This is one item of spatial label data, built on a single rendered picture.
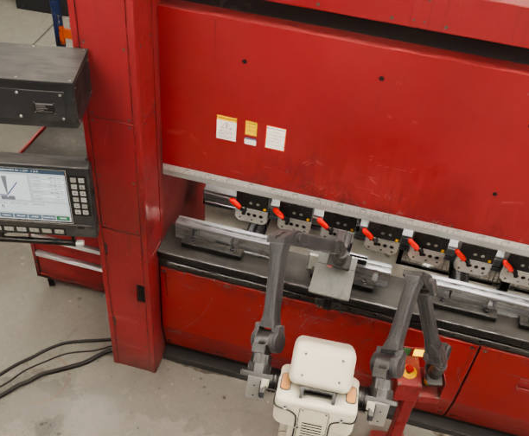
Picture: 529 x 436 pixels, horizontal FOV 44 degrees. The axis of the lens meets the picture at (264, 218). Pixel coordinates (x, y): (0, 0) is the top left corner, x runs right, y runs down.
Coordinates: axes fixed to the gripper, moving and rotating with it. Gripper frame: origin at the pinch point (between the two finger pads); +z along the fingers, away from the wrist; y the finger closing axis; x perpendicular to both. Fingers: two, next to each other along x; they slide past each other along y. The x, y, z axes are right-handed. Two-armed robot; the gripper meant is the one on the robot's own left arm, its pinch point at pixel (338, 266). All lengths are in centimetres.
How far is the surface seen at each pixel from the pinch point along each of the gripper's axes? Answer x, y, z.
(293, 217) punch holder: -13.1, 24.5, -12.4
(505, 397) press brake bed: 29, -92, 49
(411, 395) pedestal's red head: 46, -44, 11
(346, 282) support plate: 7.2, -5.0, -2.1
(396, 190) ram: -26.1, -16.3, -36.0
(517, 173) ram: -36, -59, -54
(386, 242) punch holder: -12.5, -18.2, -10.6
